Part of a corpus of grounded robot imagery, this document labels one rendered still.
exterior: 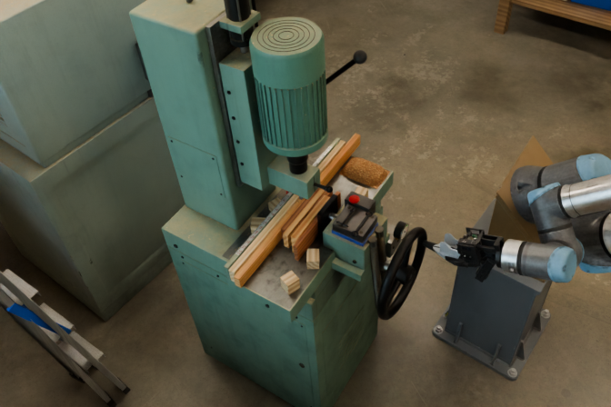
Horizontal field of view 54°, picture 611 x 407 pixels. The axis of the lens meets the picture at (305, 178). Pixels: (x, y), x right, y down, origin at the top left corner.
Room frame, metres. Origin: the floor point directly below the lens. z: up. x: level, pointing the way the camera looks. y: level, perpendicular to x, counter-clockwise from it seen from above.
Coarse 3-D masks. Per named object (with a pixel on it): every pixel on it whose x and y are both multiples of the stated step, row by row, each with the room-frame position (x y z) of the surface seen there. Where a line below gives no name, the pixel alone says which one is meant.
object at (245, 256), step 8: (336, 144) 1.45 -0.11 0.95; (344, 144) 1.45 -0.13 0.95; (336, 152) 1.42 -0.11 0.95; (328, 160) 1.38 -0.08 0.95; (320, 168) 1.35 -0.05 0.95; (288, 200) 1.22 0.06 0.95; (296, 200) 1.22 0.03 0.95; (288, 208) 1.19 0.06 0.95; (280, 216) 1.16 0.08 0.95; (272, 224) 1.13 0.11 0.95; (264, 232) 1.11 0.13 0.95; (256, 240) 1.08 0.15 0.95; (264, 240) 1.09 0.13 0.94; (248, 248) 1.05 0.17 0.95; (256, 248) 1.06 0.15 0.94; (240, 256) 1.03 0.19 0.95; (248, 256) 1.03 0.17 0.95; (240, 264) 1.00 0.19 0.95; (232, 272) 0.98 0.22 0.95; (232, 280) 0.98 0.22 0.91
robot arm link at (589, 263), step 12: (588, 216) 1.10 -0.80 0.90; (600, 216) 1.09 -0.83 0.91; (576, 228) 1.10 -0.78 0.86; (588, 228) 1.08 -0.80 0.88; (600, 228) 1.05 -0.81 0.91; (588, 240) 1.05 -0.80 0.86; (600, 240) 1.03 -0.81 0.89; (588, 252) 1.04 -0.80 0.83; (600, 252) 1.01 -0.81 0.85; (588, 264) 1.01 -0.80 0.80; (600, 264) 1.00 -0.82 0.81
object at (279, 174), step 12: (276, 156) 1.29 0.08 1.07; (276, 168) 1.24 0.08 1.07; (288, 168) 1.23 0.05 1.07; (312, 168) 1.23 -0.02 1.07; (276, 180) 1.23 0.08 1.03; (288, 180) 1.21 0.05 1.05; (300, 180) 1.18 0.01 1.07; (312, 180) 1.19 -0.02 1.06; (300, 192) 1.18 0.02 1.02; (312, 192) 1.19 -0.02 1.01
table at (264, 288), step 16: (336, 176) 1.35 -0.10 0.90; (368, 192) 1.28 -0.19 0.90; (384, 192) 1.31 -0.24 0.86; (320, 240) 1.10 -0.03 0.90; (272, 256) 1.06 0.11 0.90; (288, 256) 1.05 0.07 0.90; (304, 256) 1.05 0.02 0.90; (320, 256) 1.04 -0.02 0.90; (256, 272) 1.01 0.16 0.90; (272, 272) 1.00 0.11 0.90; (304, 272) 0.99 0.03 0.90; (320, 272) 1.00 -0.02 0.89; (352, 272) 1.00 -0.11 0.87; (240, 288) 0.97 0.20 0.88; (256, 288) 0.95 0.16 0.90; (272, 288) 0.95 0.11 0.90; (304, 288) 0.94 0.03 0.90; (256, 304) 0.94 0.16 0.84; (272, 304) 0.91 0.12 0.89; (288, 304) 0.89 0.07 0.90; (304, 304) 0.92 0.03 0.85; (288, 320) 0.88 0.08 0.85
